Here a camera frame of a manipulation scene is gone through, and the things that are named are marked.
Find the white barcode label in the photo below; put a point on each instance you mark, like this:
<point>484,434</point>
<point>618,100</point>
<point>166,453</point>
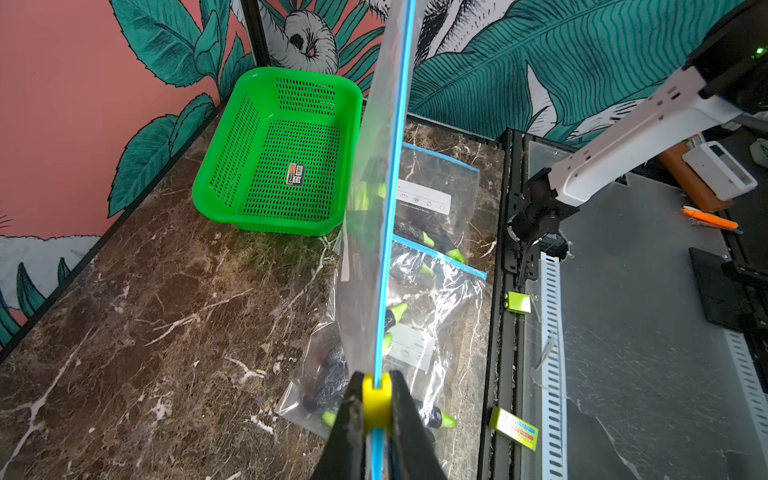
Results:
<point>295,175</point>

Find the green plastic basket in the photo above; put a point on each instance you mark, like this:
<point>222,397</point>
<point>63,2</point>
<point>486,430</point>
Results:
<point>273,118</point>

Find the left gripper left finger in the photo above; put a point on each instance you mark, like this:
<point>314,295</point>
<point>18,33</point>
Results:
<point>343,456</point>

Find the dark purple eggplant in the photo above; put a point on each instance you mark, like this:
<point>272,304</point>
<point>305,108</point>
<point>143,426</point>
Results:
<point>437,240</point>

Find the orange pen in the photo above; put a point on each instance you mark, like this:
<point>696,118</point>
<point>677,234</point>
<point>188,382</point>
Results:
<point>708,219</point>

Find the striped colour block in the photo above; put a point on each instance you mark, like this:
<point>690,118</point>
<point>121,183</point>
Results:
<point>514,428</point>

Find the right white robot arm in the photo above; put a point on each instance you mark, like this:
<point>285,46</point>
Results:
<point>725,77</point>

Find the right black frame post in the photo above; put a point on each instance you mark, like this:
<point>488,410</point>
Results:
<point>255,29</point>

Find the clear zip bag blue zipper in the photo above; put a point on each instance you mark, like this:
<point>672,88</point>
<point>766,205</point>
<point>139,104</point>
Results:
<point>435,190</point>

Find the white box device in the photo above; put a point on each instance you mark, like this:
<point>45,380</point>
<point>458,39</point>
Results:
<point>720,171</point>

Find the white perforated rail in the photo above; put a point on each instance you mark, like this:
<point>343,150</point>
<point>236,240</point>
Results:
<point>553,373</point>

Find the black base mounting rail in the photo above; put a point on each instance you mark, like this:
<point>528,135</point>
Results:
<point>497,454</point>

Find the green small block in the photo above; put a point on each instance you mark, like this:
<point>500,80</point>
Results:
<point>518,303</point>

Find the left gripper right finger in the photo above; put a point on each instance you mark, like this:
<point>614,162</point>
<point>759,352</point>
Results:
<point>411,455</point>

